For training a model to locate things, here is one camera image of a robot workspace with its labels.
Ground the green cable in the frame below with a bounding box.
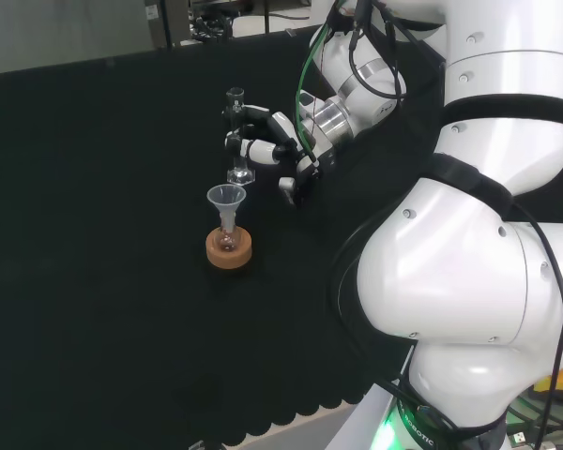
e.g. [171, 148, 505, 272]
[294, 21, 334, 165]

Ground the grey metal cabinet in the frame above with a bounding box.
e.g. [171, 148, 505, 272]
[143, 0, 192, 51]

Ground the small round-bottom glass flask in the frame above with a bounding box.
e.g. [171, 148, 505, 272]
[217, 224, 239, 252]

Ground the grey curtain panel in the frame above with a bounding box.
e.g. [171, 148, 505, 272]
[0, 0, 152, 77]

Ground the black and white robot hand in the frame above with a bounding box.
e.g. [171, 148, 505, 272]
[221, 103, 338, 210]

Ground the black cable bundle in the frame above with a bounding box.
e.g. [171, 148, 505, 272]
[190, 12, 236, 42]

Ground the brown cork ring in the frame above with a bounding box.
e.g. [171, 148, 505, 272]
[205, 226, 254, 271]

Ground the clear plastic funnel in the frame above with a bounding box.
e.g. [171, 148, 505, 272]
[206, 184, 248, 231]

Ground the black bench cloth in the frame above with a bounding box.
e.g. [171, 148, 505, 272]
[0, 25, 456, 446]

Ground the clear glass graduated cylinder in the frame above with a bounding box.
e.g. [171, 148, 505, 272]
[223, 86, 257, 185]

